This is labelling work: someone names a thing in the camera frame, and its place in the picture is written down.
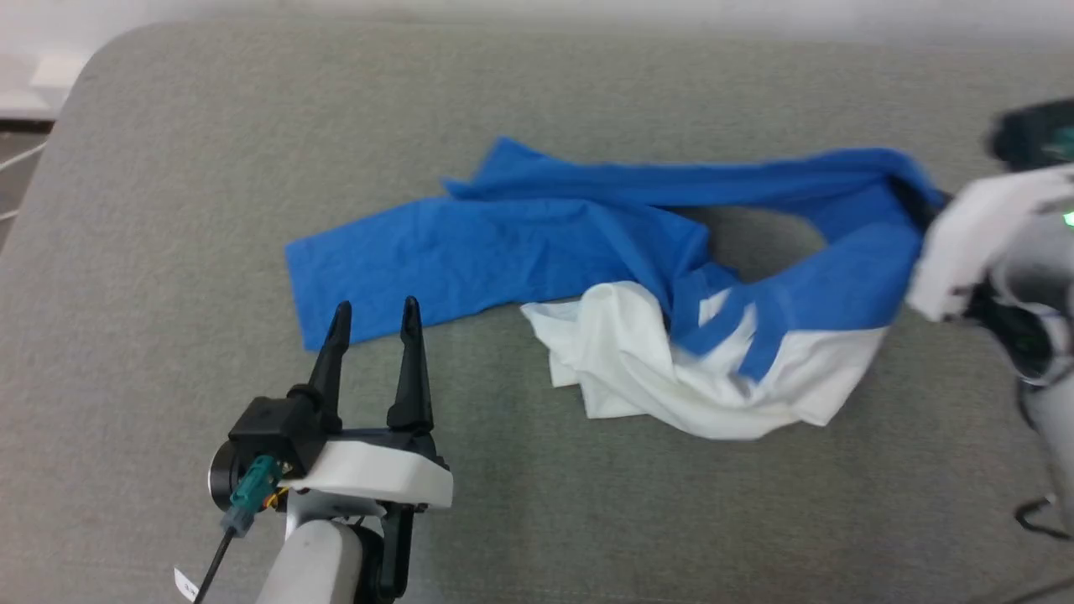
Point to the blue and white garment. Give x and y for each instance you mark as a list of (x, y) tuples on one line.
[(503, 243)]

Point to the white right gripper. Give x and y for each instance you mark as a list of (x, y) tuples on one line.
[(982, 226)]

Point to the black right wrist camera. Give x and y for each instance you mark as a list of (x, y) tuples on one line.
[(1032, 134)]

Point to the small white label tag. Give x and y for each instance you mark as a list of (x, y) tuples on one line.
[(185, 583)]

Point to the grey fabric sofa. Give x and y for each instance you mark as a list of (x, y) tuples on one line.
[(587, 520)]

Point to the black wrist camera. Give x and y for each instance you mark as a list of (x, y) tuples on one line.
[(1032, 134), (268, 432)]

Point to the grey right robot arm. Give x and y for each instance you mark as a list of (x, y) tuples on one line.
[(1053, 419)]

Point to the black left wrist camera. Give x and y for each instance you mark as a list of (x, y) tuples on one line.
[(268, 432)]

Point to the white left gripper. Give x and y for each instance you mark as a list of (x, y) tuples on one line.
[(377, 474)]

